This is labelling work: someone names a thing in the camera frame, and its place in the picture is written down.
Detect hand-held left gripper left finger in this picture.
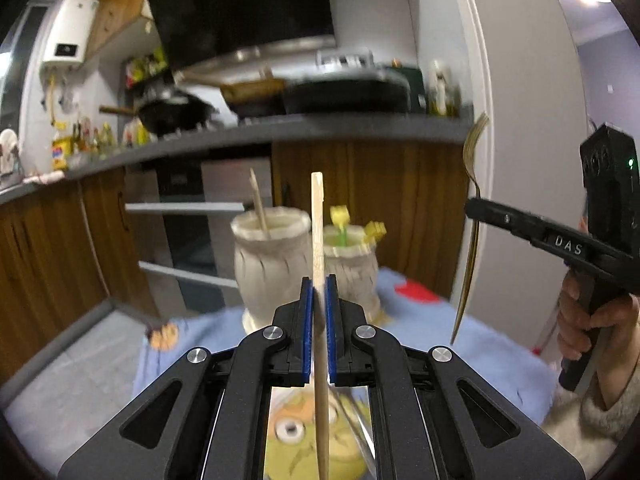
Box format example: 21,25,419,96
57,276,317,480

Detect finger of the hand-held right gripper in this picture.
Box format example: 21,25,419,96
464,197,548,250

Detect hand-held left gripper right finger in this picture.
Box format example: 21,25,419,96
324,274,583,480

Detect gold metal fork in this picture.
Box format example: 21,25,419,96
450,112,491,346

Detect cream ceramic utensil holder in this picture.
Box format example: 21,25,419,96
230,205,383,336

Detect person's right forearm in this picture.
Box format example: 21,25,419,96
540,332,640,466

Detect person's right hand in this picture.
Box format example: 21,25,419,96
556,275,640,362

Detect wooden base cabinets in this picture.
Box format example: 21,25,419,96
0,142,471,386

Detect blue cartoon printed cloth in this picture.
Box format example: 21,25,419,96
132,267,556,480

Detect stainless steel built-in oven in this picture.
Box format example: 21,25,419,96
125,157,273,316

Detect oil dispenser bottle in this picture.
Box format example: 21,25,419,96
429,60,456,117

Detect dark green kitchen appliance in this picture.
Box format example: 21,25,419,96
395,65,426,111

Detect grey kitchen countertop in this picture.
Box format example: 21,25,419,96
0,112,473,206

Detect black electric griddle pan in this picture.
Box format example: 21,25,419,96
282,72,411,115

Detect row of condiment bottles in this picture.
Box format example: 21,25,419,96
70,120,126,153

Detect yellow cooking oil bottle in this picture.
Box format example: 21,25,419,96
51,135,69,171

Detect black spice rack with bottles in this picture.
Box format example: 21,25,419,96
124,50,171,91

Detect black range hood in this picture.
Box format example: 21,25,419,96
145,0,337,73

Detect white hanging rag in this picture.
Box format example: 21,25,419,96
0,129,21,181

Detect white water heater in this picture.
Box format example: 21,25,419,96
40,0,99,68

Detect sliding glass window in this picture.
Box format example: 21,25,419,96
0,5,46,121

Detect white door frame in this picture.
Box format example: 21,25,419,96
445,0,591,361

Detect brown pan with wooden handle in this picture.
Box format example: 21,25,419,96
175,67,288,118

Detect black wok with wooden handle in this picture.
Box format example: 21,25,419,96
99,87,221,136

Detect wooden wall cabinet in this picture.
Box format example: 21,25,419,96
85,0,201,56

